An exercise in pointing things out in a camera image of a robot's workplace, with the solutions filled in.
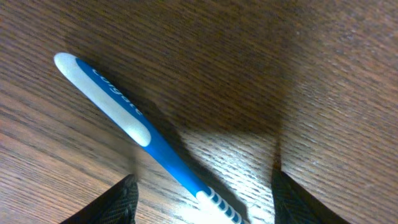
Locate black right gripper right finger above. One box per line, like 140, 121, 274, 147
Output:
271, 169, 349, 224

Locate blue white toothbrush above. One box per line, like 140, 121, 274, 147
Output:
53, 52, 248, 224

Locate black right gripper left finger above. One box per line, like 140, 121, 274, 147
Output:
60, 174, 139, 224

